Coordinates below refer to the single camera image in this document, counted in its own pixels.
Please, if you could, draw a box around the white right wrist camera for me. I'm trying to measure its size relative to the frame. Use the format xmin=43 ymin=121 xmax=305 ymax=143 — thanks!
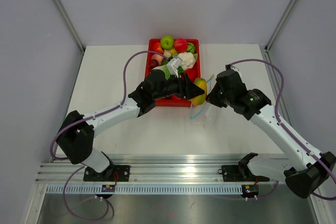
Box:
xmin=230 ymin=66 xmax=240 ymax=73

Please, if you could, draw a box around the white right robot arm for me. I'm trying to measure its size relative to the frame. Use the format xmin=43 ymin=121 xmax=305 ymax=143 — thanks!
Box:
xmin=207 ymin=69 xmax=335 ymax=198

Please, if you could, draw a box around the aluminium frame post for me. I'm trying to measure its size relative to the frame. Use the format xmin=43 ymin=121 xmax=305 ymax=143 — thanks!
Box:
xmin=265 ymin=0 xmax=299 ymax=53
xmin=52 ymin=0 xmax=86 ymax=55

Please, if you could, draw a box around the clear zip top bag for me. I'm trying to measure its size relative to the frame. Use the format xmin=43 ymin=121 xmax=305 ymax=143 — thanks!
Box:
xmin=190 ymin=74 xmax=214 ymax=120

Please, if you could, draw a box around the red bell pepper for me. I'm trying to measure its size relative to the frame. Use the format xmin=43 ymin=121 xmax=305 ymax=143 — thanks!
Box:
xmin=185 ymin=69 xmax=197 ymax=81

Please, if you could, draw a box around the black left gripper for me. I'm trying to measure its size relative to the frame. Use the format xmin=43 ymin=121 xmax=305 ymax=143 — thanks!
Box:
xmin=153 ymin=72 xmax=204 ymax=101

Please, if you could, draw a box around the right aluminium frame post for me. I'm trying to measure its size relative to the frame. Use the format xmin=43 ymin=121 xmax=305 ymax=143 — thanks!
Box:
xmin=265 ymin=0 xmax=299 ymax=53

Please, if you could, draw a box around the garlic bulb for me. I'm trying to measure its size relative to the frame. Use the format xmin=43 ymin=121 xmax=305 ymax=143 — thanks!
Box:
xmin=163 ymin=50 xmax=172 ymax=58

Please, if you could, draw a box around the red tomato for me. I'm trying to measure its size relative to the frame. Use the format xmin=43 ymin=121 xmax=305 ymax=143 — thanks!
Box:
xmin=170 ymin=95 xmax=183 ymax=101

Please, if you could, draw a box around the white cauliflower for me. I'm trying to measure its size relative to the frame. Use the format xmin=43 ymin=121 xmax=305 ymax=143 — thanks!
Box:
xmin=177 ymin=52 xmax=196 ymax=70

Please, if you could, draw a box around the white slotted cable duct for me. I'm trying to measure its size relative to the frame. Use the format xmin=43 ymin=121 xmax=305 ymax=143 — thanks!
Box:
xmin=46 ymin=184 xmax=243 ymax=195

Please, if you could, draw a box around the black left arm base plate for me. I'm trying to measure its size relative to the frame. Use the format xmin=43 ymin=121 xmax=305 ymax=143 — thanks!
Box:
xmin=83 ymin=164 xmax=130 ymax=182

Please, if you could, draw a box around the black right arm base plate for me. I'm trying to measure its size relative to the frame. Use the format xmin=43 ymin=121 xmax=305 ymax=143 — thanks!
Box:
xmin=217 ymin=165 xmax=270 ymax=183

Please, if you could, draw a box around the dark green round vegetable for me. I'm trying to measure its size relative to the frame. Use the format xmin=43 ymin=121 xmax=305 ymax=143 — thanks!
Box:
xmin=186 ymin=42 xmax=196 ymax=54

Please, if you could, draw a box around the left aluminium frame post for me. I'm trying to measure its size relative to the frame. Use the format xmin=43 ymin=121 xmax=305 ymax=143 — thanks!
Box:
xmin=52 ymin=0 xmax=86 ymax=55

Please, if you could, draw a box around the pink peach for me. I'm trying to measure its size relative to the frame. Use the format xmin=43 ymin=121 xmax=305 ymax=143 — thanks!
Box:
xmin=151 ymin=54 xmax=164 ymax=66

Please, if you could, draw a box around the green lettuce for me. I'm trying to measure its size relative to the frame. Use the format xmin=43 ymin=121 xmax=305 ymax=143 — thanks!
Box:
xmin=152 ymin=65 xmax=170 ymax=75

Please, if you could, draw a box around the yellow orange mango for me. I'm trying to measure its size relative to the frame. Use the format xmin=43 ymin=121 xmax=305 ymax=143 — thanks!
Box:
xmin=190 ymin=78 xmax=207 ymax=106

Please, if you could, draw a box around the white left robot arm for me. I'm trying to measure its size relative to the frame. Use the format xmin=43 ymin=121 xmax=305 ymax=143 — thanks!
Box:
xmin=55 ymin=70 xmax=205 ymax=181

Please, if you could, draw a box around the red apple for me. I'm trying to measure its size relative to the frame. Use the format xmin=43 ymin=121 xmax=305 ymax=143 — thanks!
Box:
xmin=173 ymin=38 xmax=188 ymax=53

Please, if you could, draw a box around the green apple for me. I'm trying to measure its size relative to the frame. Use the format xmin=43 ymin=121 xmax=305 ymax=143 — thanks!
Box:
xmin=160 ymin=35 xmax=174 ymax=50

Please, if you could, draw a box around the red plastic tray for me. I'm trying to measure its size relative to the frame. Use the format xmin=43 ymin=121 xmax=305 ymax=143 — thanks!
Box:
xmin=144 ymin=38 xmax=201 ymax=107

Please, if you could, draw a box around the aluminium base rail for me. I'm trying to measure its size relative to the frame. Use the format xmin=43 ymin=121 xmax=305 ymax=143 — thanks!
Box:
xmin=35 ymin=154 xmax=289 ymax=185

